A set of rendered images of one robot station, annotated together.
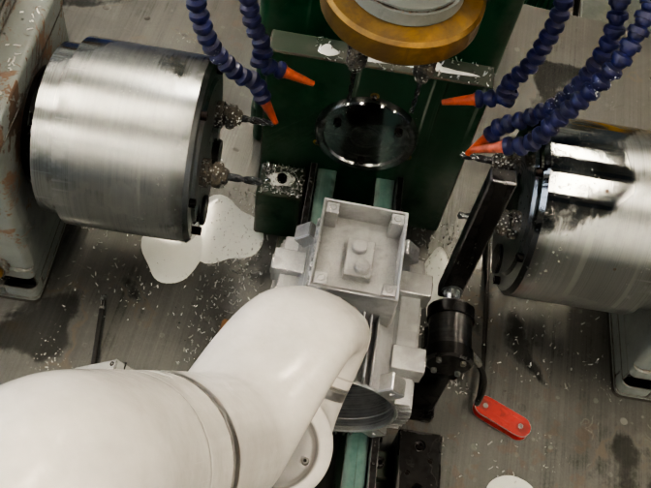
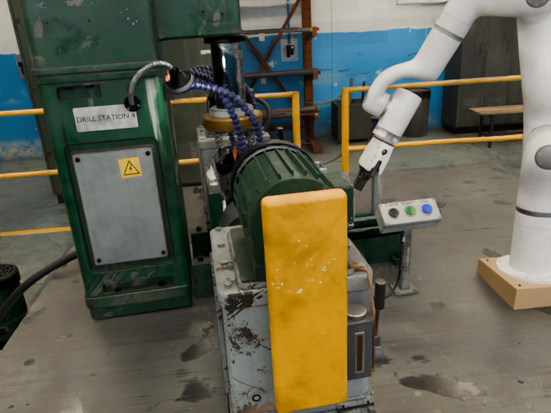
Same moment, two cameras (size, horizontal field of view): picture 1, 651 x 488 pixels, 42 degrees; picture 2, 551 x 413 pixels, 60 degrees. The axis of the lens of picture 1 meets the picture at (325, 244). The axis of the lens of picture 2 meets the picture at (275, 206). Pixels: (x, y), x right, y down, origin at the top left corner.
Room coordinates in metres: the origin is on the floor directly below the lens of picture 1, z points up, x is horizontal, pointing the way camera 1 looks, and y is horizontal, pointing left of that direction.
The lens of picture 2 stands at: (0.79, 1.42, 1.60)
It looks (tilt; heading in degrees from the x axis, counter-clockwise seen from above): 22 degrees down; 264
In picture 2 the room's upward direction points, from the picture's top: 3 degrees counter-clockwise
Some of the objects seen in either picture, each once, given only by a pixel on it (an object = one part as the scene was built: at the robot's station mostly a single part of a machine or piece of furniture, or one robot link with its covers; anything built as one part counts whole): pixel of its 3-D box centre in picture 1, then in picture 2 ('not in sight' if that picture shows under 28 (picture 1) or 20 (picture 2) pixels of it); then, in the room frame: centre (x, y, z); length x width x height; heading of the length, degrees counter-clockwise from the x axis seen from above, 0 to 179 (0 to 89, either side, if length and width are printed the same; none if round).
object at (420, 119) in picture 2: not in sight; (414, 112); (-1.83, -4.73, 0.30); 0.39 x 0.39 x 0.60
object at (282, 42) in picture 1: (365, 122); (206, 228); (0.86, -0.02, 0.97); 0.30 x 0.11 x 0.34; 93
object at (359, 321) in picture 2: not in sight; (359, 323); (0.57, 0.70, 1.07); 0.08 x 0.07 x 0.20; 3
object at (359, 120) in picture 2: not in sight; (354, 110); (-0.98, -4.69, 0.41); 0.52 x 0.47 x 0.82; 178
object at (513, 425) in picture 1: (501, 417); not in sight; (0.51, -0.30, 0.81); 0.09 x 0.03 x 0.02; 69
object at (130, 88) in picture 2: not in sight; (157, 87); (0.92, 0.22, 1.46); 0.18 x 0.11 x 0.13; 3
